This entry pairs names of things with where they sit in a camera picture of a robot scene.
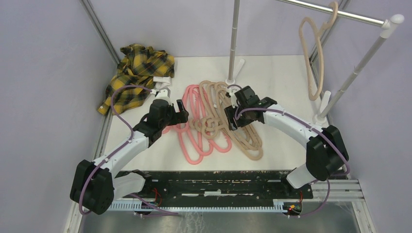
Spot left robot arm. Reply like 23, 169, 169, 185
69, 99, 189, 215

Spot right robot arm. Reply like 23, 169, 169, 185
224, 86, 350, 198

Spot pink hanger middle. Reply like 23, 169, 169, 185
179, 103, 214, 156

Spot pink hanger inner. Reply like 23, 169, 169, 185
183, 84, 232, 157

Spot yellow plaid shirt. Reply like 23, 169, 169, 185
97, 44, 175, 115

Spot clothes rack metal white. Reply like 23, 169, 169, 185
239, 0, 412, 126

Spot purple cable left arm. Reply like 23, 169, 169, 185
78, 84, 155, 216

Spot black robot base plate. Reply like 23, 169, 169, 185
132, 170, 313, 208

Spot white cable duct strip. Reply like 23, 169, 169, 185
107, 199, 287, 213

